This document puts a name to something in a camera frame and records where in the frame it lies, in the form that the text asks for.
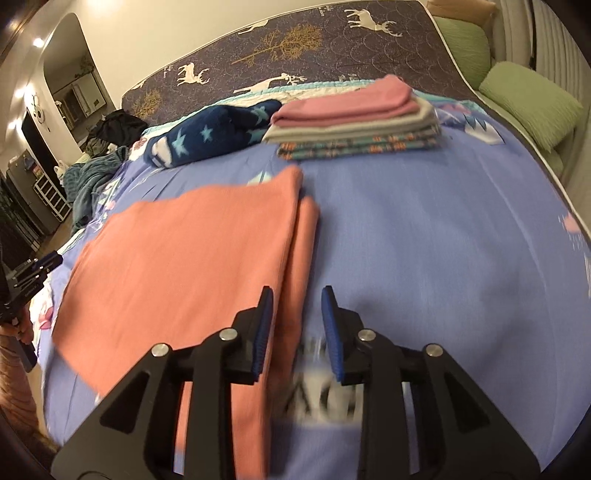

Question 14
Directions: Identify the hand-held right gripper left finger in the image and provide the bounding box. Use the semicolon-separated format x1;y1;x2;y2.
52;286;275;480

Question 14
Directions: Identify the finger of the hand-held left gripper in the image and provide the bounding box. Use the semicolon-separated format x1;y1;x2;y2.
21;251;64;284

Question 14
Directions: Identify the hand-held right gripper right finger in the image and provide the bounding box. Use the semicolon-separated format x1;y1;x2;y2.
321;285;542;480

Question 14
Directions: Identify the salmon long-sleeve shirt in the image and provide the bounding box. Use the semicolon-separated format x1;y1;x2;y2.
52;165;321;480

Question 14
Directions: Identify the person's left forearm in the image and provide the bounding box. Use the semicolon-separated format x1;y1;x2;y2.
0;340;52;462

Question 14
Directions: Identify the dark clothes pile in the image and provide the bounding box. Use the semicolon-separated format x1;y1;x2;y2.
84;109;149;154

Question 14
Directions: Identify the stack of folded clothes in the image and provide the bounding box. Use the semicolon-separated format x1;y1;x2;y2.
262;98;439;143

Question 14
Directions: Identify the person's left hand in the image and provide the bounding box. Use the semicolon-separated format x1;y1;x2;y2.
0;307;35;346

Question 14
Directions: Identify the white shelf rack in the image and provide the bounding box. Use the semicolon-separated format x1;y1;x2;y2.
31;173;73;223

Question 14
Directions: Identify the dark cabinet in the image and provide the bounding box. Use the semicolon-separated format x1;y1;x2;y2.
0;151;57;243

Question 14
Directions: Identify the teal blanket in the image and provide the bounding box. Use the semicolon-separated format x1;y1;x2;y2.
64;147;129;229

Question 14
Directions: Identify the purple printed bed sheet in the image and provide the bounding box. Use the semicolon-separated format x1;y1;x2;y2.
34;90;591;480

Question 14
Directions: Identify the patterned folded garment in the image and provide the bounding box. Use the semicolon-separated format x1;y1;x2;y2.
276;126;441;152
277;138;441;163

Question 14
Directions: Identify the navy star fleece blanket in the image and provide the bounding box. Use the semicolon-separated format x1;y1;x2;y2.
142;98;283;169

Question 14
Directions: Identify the pink folded garment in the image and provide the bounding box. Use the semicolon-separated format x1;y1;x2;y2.
270;75;419;129

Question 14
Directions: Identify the deer print mattress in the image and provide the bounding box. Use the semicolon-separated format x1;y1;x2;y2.
121;0;465;134

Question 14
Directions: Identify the large green pillow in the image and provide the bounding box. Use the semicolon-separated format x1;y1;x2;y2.
478;61;585;154

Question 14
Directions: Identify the small green pillow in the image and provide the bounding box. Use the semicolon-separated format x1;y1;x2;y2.
433;16;493;89

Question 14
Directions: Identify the beige curtain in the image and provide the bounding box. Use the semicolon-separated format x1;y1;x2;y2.
496;0;591;121

